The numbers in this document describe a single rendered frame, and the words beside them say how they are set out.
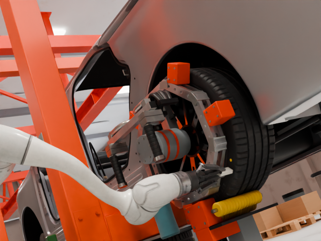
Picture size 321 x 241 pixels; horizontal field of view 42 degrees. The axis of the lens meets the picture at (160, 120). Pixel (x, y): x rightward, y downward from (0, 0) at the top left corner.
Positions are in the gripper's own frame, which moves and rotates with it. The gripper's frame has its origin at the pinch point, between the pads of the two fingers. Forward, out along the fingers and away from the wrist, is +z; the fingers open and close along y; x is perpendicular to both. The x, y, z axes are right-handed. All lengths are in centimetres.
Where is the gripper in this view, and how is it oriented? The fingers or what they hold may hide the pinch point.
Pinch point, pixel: (224, 171)
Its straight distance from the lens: 171.0
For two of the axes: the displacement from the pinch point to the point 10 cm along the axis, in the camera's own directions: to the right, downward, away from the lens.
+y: 1.0, -9.3, -3.5
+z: 8.1, -1.3, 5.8
